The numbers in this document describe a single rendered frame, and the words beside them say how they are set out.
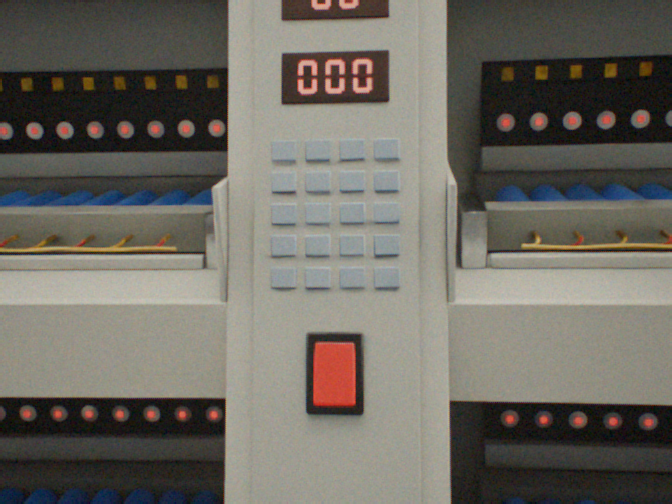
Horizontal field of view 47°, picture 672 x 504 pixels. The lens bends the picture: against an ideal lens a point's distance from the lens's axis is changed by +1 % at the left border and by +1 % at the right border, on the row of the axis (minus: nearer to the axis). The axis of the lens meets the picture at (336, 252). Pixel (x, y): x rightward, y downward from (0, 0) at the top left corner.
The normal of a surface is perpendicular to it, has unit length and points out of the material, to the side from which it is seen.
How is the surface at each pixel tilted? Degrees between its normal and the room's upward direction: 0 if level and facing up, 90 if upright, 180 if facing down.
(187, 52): 90
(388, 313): 90
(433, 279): 90
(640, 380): 108
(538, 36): 90
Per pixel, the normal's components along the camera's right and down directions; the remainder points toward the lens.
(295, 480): -0.09, -0.06
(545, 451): -0.08, 0.26
